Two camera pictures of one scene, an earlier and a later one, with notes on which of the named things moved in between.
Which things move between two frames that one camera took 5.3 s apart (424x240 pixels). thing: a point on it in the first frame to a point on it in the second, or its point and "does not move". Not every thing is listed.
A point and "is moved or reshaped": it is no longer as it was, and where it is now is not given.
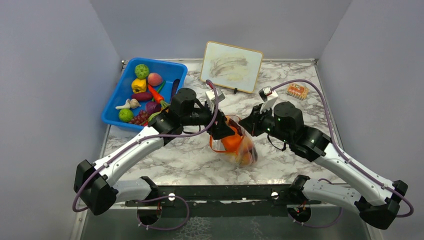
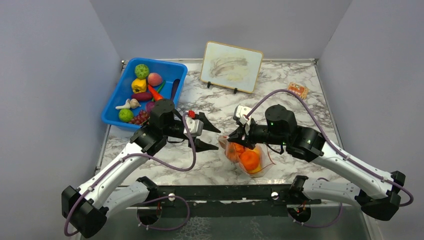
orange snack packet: [298, 91] does not move
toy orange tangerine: [231, 143] to [250, 159]
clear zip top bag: [237, 147] is moved or reshaped
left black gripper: [221, 129] to [200, 145]
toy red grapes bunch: [141, 118] does not move
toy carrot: [157, 98] does not move
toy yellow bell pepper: [139, 85] does not move
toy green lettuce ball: [141, 71] does not move
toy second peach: [154, 79] does not move
